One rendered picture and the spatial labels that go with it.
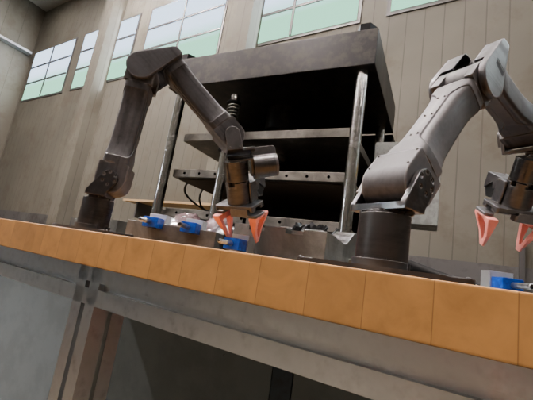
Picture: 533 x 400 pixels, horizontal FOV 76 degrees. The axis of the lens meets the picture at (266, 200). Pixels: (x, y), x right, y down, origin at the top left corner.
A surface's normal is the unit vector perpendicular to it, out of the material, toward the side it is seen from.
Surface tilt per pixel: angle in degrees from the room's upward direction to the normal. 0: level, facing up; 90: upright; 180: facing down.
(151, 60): 90
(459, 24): 90
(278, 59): 90
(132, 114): 90
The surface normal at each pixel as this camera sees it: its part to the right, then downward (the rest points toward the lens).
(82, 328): -0.50, -0.24
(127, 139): 0.25, -0.19
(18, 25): 0.85, 0.04
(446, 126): 0.54, -0.11
